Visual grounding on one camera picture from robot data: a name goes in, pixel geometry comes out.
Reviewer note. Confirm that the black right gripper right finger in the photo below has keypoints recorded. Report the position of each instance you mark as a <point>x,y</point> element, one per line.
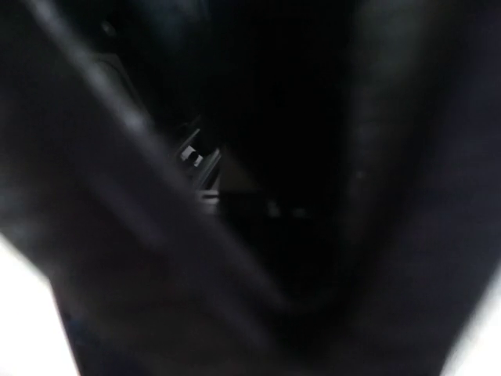
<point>422,216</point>

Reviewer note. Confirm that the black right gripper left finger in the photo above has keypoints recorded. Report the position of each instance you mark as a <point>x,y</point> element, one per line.
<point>91,194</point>

